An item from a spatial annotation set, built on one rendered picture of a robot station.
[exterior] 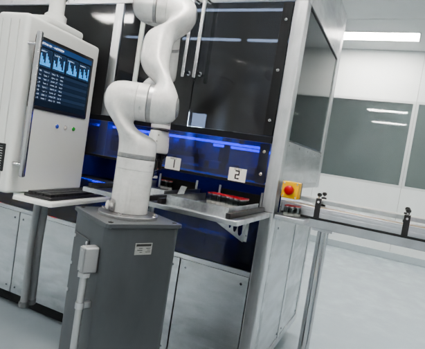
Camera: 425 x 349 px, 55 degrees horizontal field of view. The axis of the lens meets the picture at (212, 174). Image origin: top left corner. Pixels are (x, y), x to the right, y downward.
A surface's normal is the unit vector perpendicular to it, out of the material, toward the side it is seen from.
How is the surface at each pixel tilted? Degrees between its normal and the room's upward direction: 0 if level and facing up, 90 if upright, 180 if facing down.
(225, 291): 90
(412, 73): 90
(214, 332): 90
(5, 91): 90
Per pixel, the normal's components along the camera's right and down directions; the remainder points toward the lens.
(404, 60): -0.41, -0.02
